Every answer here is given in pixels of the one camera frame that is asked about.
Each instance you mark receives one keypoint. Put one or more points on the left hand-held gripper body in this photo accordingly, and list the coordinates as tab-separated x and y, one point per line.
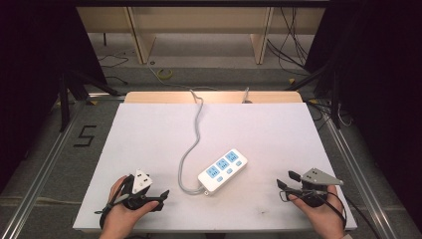
142	182

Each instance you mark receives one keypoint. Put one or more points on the person's left hand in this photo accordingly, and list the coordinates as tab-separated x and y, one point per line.
123	219

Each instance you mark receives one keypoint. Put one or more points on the beige wooden shelf unit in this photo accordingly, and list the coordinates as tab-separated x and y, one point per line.
199	20

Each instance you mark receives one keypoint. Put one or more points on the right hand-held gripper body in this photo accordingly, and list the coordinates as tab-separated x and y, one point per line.
316	186

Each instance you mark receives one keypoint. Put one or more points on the aluminium floor rail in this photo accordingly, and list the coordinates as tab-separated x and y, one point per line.
43	169
361	179

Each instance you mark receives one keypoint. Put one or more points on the black curtain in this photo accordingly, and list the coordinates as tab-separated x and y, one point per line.
30	83
381	83

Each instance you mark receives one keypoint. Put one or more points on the yellow tape roll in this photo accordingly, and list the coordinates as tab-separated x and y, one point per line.
165	73

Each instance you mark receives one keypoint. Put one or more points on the black metal stand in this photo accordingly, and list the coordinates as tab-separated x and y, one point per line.
331	89
71	89

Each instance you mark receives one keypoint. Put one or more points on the white table cover sheet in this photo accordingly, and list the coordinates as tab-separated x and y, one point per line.
232	126

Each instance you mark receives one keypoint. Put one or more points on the person's right hand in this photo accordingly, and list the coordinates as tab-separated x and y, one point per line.
326	219

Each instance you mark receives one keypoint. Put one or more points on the light wooden table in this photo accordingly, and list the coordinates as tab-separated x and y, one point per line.
219	97

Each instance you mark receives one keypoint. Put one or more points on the white power strip blue sockets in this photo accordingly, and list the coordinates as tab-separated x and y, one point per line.
223	172

